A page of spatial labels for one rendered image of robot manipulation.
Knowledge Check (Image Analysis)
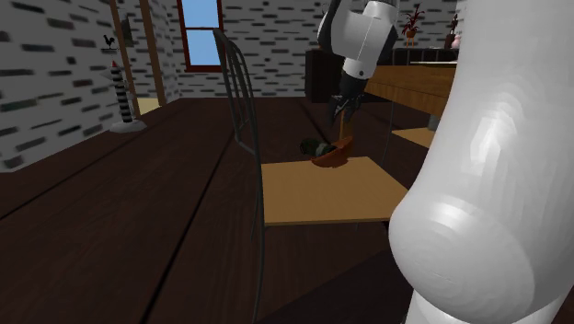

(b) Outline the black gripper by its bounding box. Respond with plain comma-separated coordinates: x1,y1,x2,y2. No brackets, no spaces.
328,68,370,128

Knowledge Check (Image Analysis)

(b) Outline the dark sideboard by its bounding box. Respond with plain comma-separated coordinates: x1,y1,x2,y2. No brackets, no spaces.
304,46,460,105

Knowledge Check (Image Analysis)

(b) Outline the dark green round object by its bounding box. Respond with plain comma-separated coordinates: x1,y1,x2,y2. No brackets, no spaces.
298,137,339,158

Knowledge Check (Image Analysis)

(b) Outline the brown bowl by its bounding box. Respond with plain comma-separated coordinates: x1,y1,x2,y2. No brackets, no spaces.
310,135,355,169

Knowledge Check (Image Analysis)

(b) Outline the wooden table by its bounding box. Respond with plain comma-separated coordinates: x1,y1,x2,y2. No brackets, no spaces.
339,62,459,141

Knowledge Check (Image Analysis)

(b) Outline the metal chair with wooden seat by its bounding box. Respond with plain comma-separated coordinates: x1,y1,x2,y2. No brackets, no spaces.
380,100,437,168
212,28,409,324

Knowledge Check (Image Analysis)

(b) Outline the red potted plant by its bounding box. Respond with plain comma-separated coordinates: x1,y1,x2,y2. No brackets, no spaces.
400,3,426,49

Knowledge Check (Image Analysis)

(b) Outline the dark vase with plant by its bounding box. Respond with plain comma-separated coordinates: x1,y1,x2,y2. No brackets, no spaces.
442,13,460,50

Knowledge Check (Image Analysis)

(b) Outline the red framed window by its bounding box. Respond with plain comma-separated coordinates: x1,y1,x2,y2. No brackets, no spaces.
175,0,224,74

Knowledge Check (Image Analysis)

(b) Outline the black white striped lighthouse figure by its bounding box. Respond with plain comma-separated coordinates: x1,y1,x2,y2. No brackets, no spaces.
98,60,149,134

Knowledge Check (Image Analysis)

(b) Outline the wooden door frame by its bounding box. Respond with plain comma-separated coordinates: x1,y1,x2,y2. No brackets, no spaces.
109,0,168,119

